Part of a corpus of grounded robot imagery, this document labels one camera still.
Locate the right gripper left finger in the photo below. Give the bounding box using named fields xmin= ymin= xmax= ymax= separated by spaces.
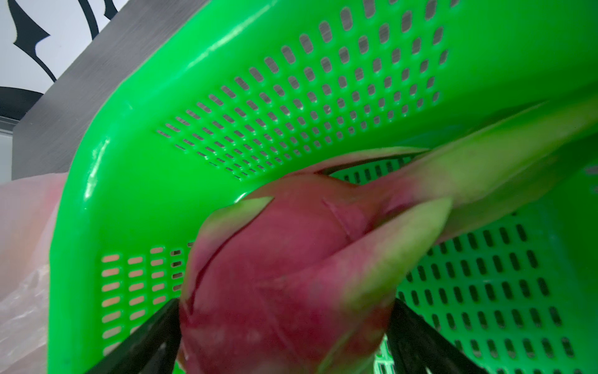
xmin=87 ymin=299 xmax=182 ymax=374

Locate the pink dragon fruit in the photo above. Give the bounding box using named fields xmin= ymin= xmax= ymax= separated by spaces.
xmin=178 ymin=85 xmax=597 ymax=373

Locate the green plastic basket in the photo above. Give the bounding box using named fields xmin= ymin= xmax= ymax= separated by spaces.
xmin=48 ymin=1 xmax=597 ymax=373

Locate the pink plastic bag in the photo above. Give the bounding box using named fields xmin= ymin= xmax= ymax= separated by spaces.
xmin=1 ymin=173 xmax=67 ymax=373

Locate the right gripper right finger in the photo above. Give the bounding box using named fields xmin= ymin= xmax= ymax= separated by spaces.
xmin=386 ymin=299 xmax=486 ymax=374

